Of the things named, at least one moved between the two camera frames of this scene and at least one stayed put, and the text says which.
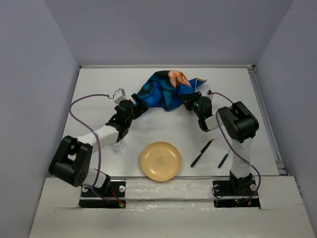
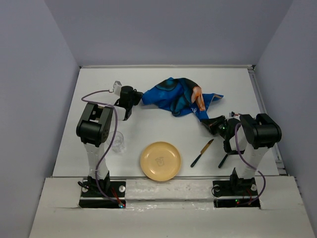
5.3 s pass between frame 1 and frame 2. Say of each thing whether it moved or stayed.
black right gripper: moved
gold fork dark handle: stayed
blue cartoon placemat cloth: moved
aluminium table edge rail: stayed
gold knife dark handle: stayed
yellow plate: stayed
